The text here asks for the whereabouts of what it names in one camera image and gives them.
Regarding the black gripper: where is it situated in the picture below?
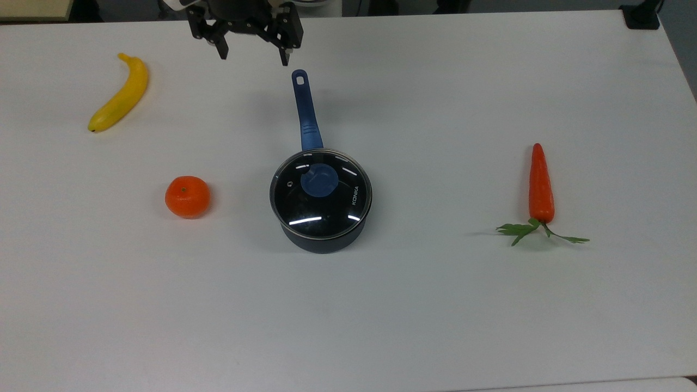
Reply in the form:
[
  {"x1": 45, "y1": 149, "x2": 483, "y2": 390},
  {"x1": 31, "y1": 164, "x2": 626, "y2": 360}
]
[{"x1": 186, "y1": 0, "x2": 304, "y2": 67}]

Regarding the glass lid with blue knob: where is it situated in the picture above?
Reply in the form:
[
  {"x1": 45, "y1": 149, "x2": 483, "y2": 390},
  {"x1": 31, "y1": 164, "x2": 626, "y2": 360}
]
[{"x1": 270, "y1": 149, "x2": 374, "y2": 241}]

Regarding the yellow banana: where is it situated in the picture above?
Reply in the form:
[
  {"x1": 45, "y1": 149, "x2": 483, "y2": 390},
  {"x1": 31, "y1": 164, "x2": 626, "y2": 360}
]
[{"x1": 88, "y1": 53, "x2": 149, "y2": 133}]

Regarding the orange mandarin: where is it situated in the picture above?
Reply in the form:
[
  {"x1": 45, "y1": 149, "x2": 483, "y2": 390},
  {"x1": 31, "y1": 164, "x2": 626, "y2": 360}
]
[{"x1": 165, "y1": 175, "x2": 211, "y2": 219}]

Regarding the light wooden table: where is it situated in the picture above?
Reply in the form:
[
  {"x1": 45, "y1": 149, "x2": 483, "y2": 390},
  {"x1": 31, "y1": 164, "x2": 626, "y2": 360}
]
[{"x1": 0, "y1": 0, "x2": 74, "y2": 22}]

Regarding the orange carrot with green leaves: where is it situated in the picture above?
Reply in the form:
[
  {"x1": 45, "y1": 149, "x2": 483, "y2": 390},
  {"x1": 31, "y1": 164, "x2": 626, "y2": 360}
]
[{"x1": 496, "y1": 143, "x2": 590, "y2": 247}]

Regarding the black table clamp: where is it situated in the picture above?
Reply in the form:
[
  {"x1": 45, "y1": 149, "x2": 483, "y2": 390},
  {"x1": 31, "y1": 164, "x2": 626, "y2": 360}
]
[{"x1": 620, "y1": 0, "x2": 665, "y2": 30}]

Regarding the black saucepan with blue handle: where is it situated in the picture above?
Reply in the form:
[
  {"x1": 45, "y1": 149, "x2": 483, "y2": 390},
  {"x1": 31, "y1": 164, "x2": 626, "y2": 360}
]
[{"x1": 270, "y1": 69, "x2": 374, "y2": 255}]

